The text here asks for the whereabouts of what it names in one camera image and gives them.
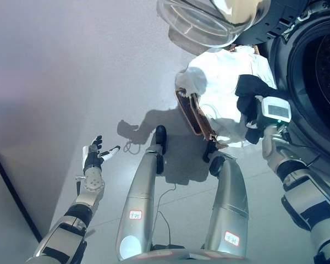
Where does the brown woven laundry basket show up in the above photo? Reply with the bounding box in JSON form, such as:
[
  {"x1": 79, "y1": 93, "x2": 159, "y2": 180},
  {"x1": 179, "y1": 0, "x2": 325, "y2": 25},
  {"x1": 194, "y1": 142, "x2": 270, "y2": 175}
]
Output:
[{"x1": 175, "y1": 87, "x2": 229, "y2": 149}]

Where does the grey front-load washing machine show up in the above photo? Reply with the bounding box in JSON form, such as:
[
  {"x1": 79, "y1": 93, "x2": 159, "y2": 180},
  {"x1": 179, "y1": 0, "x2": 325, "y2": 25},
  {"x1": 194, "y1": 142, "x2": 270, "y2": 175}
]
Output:
[{"x1": 260, "y1": 0, "x2": 330, "y2": 177}]

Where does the thin black cable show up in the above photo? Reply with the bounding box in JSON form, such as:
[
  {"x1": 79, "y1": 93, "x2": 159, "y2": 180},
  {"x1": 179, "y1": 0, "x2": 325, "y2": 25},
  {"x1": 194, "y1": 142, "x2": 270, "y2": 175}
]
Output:
[{"x1": 151, "y1": 183, "x2": 177, "y2": 248}]

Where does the round washer door with glass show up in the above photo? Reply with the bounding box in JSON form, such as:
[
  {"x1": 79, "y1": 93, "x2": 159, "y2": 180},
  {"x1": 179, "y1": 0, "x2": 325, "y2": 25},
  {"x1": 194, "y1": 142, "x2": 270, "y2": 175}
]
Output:
[{"x1": 156, "y1": 0, "x2": 287, "y2": 54}]

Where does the black cloth garment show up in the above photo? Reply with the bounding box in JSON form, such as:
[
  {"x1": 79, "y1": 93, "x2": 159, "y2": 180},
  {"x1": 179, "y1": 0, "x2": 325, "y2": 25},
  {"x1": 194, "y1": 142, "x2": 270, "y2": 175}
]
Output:
[{"x1": 235, "y1": 74, "x2": 278, "y2": 145}]

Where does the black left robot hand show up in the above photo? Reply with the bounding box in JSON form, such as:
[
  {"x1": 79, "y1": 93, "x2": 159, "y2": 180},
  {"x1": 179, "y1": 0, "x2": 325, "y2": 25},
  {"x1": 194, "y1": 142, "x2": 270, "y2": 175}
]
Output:
[{"x1": 82, "y1": 135, "x2": 121, "y2": 169}]

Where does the white cloth garment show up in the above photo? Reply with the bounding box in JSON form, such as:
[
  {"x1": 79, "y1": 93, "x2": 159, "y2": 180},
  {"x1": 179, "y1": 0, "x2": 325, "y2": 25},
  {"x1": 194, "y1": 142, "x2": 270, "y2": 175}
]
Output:
[{"x1": 175, "y1": 45, "x2": 278, "y2": 146}]

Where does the silver right robot leg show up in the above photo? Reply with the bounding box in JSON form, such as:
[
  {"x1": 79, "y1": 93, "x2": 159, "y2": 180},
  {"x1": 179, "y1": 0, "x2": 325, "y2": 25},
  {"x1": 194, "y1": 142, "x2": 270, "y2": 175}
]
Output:
[{"x1": 202, "y1": 142, "x2": 250, "y2": 259}]

